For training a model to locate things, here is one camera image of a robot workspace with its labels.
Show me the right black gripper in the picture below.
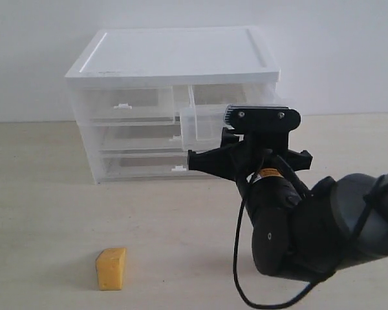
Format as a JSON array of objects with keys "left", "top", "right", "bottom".
[{"left": 187, "top": 127, "right": 312, "bottom": 181}]

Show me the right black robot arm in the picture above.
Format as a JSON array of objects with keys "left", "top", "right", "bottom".
[{"left": 188, "top": 129, "right": 388, "bottom": 281}]

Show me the middle clear wide drawer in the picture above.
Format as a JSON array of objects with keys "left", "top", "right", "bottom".
[{"left": 93, "top": 125, "right": 182, "bottom": 152}]

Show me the clear wide drawer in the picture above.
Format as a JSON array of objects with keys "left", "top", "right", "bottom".
[
  {"left": 99, "top": 152, "right": 189, "bottom": 180},
  {"left": 93, "top": 125, "right": 182, "bottom": 152}
]

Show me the white plastic drawer cabinet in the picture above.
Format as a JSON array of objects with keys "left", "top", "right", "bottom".
[{"left": 65, "top": 26, "right": 280, "bottom": 184}]

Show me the bottom clear wide drawer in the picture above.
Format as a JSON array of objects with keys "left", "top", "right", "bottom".
[{"left": 99, "top": 152, "right": 189, "bottom": 180}]

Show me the yellow cheese wedge sponge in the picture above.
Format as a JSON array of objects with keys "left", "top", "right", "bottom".
[{"left": 95, "top": 247, "right": 127, "bottom": 291}]

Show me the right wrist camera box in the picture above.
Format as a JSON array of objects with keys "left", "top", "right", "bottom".
[{"left": 224, "top": 105, "right": 301, "bottom": 134}]

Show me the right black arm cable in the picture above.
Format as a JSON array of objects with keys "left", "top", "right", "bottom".
[{"left": 233, "top": 154, "right": 388, "bottom": 306}]

